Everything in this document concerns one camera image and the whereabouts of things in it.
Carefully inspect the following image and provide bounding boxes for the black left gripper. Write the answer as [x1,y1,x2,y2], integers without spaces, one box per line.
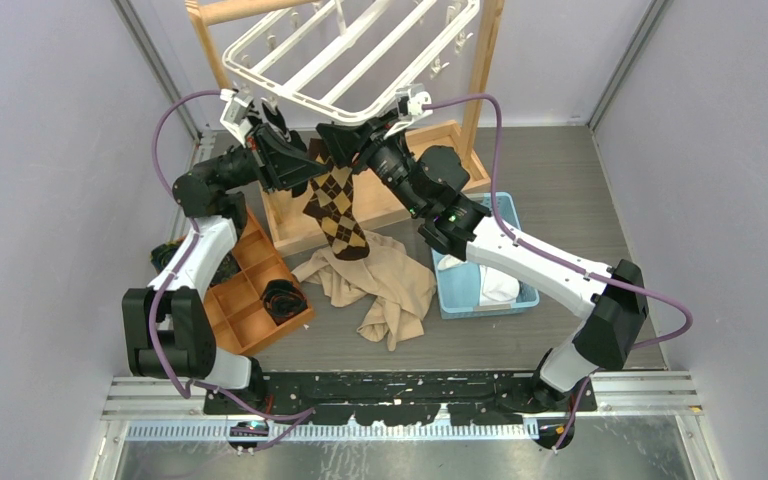
[202,124,328,195]

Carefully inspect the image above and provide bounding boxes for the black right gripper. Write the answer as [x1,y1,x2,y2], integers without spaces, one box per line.
[315,109,426,218]

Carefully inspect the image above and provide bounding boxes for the black white-striped sock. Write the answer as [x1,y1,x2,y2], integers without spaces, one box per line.
[261,98,316,198]

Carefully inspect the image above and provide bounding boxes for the brown argyle sock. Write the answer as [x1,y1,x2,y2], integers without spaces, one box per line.
[303,138,370,261]

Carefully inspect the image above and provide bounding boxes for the white plastic clip hanger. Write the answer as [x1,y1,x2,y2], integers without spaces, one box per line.
[221,0,481,125]

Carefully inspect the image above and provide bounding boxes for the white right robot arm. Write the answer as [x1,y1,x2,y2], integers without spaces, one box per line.
[316,119,648,411]

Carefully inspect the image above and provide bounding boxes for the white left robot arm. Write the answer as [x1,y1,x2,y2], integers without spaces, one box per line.
[122,120,324,414]

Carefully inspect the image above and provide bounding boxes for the wooden hanger stand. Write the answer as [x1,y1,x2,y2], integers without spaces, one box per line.
[184,1,505,256]

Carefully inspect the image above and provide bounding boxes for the rolled black sock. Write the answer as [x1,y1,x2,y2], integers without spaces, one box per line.
[260,279,308,326]

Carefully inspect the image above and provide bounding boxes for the orange compartment tray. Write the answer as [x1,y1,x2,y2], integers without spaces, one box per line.
[204,210,315,356]

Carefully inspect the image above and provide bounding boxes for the rolled dark patterned sock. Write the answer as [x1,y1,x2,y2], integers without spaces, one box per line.
[150,242,181,273]

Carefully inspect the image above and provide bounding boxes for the beige crumpled cloth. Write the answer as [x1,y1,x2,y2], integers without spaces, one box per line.
[292,231,437,352]

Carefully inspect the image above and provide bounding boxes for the light blue plastic basket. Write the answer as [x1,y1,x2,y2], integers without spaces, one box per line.
[430,192,541,321]

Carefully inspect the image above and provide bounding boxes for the white black-striped sock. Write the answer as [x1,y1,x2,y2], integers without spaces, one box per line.
[478,265,520,306]

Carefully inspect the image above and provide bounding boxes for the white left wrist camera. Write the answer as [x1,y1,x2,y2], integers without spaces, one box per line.
[220,89,260,144]

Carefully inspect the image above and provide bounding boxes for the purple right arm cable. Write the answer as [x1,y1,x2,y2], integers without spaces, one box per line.
[423,93,695,452]

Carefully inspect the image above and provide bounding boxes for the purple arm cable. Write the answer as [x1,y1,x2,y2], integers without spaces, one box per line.
[148,89,316,453]
[423,93,695,452]

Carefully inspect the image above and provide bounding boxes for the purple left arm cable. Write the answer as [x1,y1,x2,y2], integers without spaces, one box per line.
[148,89,316,453]

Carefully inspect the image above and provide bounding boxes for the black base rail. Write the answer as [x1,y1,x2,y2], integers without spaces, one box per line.
[234,371,577,426]

